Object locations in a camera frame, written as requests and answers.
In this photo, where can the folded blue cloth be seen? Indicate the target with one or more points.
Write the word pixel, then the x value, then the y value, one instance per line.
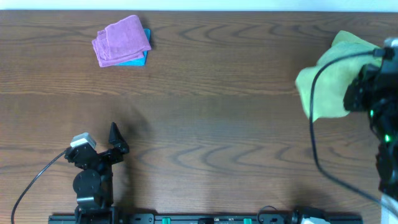
pixel 139 62

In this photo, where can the light green cloth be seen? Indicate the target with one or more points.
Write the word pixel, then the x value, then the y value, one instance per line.
pixel 333 82

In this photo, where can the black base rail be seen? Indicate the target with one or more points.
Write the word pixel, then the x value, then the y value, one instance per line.
pixel 269 216

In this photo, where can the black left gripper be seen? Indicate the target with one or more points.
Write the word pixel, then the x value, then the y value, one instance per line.
pixel 104 156

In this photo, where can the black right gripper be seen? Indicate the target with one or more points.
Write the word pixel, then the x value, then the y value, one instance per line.
pixel 354 97

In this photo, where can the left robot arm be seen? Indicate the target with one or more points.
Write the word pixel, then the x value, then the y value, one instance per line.
pixel 94 184

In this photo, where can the folded purple cloth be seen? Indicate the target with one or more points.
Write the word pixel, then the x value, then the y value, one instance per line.
pixel 120 42

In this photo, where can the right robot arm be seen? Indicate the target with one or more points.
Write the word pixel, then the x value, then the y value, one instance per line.
pixel 383 123

